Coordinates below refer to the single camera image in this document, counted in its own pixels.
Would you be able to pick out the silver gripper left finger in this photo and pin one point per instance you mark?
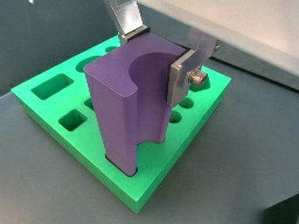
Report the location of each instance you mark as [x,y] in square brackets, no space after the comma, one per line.
[127,19]

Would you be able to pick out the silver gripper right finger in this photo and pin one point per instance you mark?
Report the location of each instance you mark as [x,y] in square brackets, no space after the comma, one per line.
[185,69]

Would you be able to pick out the green shape sorter board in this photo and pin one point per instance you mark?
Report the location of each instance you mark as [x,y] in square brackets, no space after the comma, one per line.
[54,99]

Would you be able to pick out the purple arch block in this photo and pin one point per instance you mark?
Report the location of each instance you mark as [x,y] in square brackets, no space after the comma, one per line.
[127,84]

